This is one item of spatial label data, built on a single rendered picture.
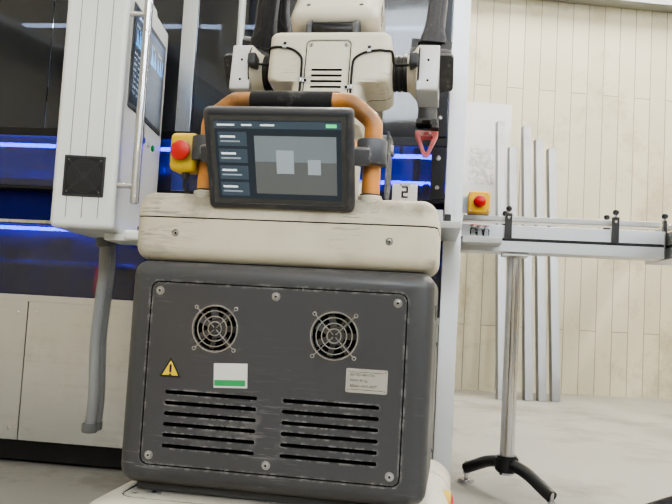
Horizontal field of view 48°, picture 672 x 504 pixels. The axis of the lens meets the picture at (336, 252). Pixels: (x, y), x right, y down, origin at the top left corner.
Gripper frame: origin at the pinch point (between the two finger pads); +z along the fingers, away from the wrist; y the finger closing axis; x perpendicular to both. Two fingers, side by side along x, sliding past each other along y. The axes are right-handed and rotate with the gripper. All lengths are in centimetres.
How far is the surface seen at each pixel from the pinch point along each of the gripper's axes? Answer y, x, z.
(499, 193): 358, -53, -108
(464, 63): 29, -11, -44
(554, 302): 373, -97, -27
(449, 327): 43, -10, 44
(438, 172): 34.7, -4.1, -7.1
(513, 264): 54, -31, 19
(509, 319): 57, -31, 38
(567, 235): 48, -49, 9
